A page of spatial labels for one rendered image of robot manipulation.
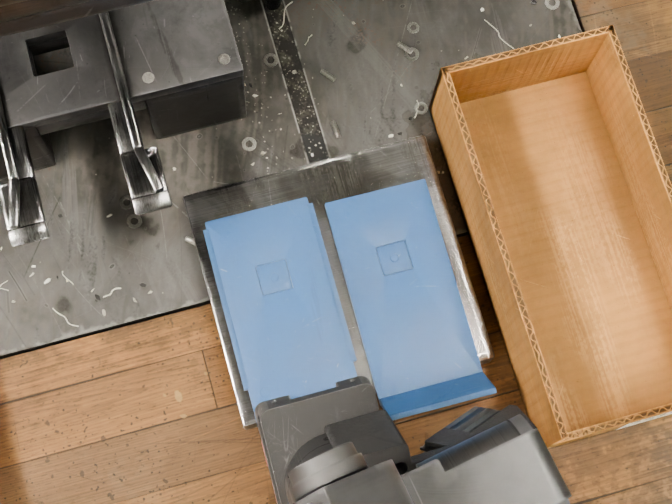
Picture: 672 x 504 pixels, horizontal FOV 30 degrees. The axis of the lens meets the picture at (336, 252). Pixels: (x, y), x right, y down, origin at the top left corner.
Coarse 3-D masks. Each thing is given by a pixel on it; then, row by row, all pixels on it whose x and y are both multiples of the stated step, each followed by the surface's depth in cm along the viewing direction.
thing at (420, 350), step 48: (384, 192) 84; (336, 240) 83; (384, 240) 83; (432, 240) 83; (384, 288) 82; (432, 288) 82; (384, 336) 82; (432, 336) 82; (384, 384) 81; (432, 384) 81; (480, 384) 79
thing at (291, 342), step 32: (224, 224) 83; (256, 224) 83; (288, 224) 83; (224, 256) 82; (256, 256) 83; (288, 256) 83; (320, 256) 83; (224, 288) 82; (256, 288) 82; (320, 288) 82; (256, 320) 81; (288, 320) 82; (320, 320) 82; (256, 352) 81; (288, 352) 81; (320, 352) 81; (256, 384) 80; (288, 384) 80; (320, 384) 81
